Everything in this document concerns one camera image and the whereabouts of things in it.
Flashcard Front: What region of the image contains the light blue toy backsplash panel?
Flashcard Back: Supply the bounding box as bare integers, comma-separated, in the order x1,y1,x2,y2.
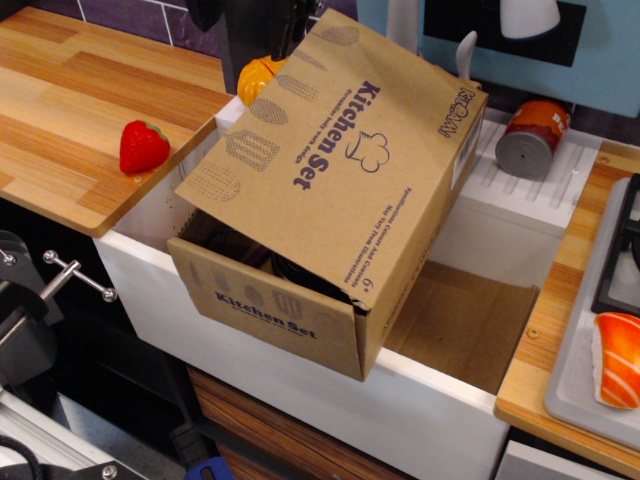
357,1,639,118

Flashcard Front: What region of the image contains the white toy faucet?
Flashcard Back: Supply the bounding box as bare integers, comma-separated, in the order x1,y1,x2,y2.
456,30,478,80

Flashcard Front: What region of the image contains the wooden right countertop board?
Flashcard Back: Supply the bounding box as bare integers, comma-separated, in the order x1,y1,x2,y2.
494,141,639,479

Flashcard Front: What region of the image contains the black stove burner grate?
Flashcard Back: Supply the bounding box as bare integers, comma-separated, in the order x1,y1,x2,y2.
592,173,639,317

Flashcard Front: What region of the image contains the grey toy stove top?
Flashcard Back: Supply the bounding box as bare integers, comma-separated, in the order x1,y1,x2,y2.
543,176,640,448

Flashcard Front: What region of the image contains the wooden countertop board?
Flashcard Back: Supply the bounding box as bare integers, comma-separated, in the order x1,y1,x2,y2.
1,7,230,238
494,141,639,479

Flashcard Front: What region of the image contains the wooden drawer front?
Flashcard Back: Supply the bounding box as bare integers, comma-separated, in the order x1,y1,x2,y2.
187,367,409,479

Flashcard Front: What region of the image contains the wooden left countertop board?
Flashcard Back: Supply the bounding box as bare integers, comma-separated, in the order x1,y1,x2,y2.
1,7,230,238

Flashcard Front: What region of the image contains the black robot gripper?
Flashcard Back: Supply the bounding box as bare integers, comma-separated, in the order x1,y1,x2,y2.
186,0,320,62

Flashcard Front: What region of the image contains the brown Kitchen Set cardboard box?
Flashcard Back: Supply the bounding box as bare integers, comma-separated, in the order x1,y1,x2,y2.
168,10,488,380

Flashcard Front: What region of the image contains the white toy sink basin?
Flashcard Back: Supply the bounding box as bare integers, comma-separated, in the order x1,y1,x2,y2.
95,110,601,479

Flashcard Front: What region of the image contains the red toy strawberry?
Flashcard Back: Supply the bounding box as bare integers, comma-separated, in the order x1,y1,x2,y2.
119,120,170,174

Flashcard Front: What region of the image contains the salmon sushi toy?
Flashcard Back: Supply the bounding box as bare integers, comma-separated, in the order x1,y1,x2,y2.
592,312,639,410

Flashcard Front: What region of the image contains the orange label tin can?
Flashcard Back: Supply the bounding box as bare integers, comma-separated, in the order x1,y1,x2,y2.
495,97,572,180

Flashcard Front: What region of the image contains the metal clamp with handle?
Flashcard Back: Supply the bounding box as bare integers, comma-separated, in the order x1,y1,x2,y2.
1,230,118,388

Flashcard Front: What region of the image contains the orange toy pumpkin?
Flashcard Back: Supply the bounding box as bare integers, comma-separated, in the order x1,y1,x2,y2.
236,55,287,107

